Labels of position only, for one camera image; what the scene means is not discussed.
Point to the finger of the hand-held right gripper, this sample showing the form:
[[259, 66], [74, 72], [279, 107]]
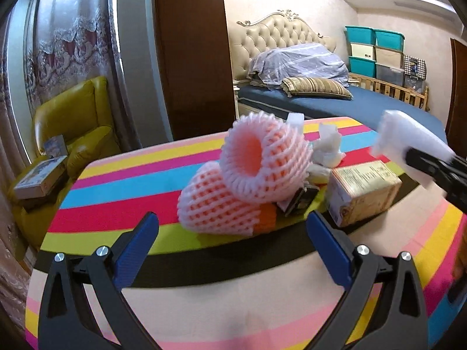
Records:
[[425, 164]]

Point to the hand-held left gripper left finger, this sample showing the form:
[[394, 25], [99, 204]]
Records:
[[140, 240]]

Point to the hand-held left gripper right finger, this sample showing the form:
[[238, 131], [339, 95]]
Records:
[[328, 248]]

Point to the white foam block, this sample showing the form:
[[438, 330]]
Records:
[[401, 135], [295, 118]]

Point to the beige cardboard box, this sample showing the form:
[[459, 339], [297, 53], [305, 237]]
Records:
[[361, 193]]

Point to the orange wrapper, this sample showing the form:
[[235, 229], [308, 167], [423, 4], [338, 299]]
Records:
[[266, 218]]

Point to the cream plastic wrapper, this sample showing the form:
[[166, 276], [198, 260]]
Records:
[[318, 174]]

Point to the pink foam fruit net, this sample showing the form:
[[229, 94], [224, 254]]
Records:
[[215, 204], [277, 153]]

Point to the white plastic wrap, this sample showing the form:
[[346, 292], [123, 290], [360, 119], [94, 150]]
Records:
[[328, 146]]

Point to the bed with blue sheet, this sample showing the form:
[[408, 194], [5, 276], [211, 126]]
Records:
[[383, 109]]

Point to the dark wooden door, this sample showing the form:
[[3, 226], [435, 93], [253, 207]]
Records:
[[458, 91]]

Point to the striped colourful tablecloth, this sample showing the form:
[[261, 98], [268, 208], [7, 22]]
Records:
[[219, 288]]

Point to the checkered bag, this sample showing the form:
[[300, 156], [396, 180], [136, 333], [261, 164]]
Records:
[[415, 67]]

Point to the yellow leather armchair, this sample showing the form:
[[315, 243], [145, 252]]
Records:
[[91, 142]]

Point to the stack of plastic storage boxes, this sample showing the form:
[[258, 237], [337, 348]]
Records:
[[375, 56]]

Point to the white flat box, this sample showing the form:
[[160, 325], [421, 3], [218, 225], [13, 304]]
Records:
[[40, 175]]

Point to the blue picture booklet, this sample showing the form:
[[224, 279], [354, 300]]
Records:
[[54, 146]]

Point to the striped beige pillow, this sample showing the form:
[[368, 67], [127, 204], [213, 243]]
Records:
[[317, 87]]

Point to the lace patterned curtain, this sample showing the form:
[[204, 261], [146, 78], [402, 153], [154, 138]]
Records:
[[65, 43], [11, 189]]

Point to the lilac striped duvet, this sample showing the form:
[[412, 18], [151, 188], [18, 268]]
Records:
[[302, 62]]

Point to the dark wooden wardrobe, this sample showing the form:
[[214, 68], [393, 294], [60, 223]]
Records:
[[193, 62]]

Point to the tufted beige headboard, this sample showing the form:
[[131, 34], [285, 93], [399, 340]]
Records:
[[284, 32]]

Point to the wooden crib rail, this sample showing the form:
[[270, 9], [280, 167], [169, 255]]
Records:
[[390, 89]]

